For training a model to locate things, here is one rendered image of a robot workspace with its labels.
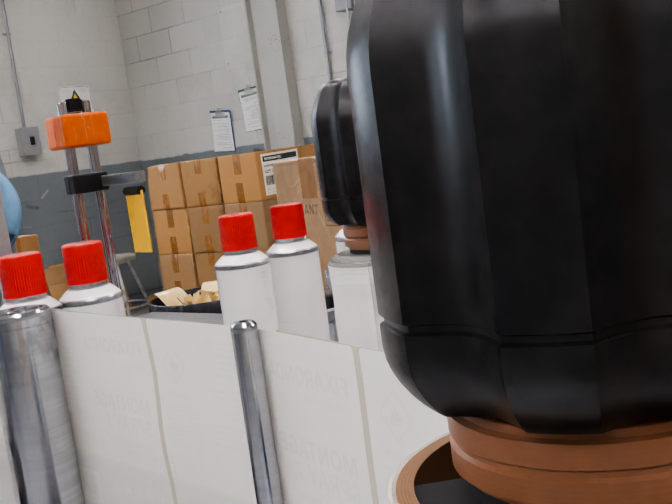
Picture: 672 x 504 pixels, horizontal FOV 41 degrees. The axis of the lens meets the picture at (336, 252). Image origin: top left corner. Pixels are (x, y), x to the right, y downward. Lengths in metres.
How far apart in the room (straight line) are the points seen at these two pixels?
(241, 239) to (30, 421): 0.35
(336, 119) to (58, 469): 0.26
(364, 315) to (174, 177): 4.41
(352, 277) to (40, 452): 0.21
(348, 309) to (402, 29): 0.42
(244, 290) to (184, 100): 6.52
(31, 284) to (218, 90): 6.33
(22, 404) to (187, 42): 6.77
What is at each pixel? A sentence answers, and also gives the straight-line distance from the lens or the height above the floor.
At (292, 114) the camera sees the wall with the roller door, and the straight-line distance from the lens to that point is 6.41.
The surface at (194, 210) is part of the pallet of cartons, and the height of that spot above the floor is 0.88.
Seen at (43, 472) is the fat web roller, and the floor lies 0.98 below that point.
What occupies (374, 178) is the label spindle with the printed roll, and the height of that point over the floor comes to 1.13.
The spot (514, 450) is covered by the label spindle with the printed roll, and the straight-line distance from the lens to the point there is 0.17.
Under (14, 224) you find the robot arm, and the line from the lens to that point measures 1.06.
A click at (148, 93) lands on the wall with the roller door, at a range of 7.65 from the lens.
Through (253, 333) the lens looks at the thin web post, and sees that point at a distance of 0.39.
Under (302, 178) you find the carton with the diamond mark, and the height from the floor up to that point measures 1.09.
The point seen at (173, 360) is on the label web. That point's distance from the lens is 0.45.
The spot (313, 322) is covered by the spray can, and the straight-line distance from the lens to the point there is 0.88.
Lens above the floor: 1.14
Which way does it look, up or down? 7 degrees down
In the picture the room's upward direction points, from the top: 8 degrees counter-clockwise
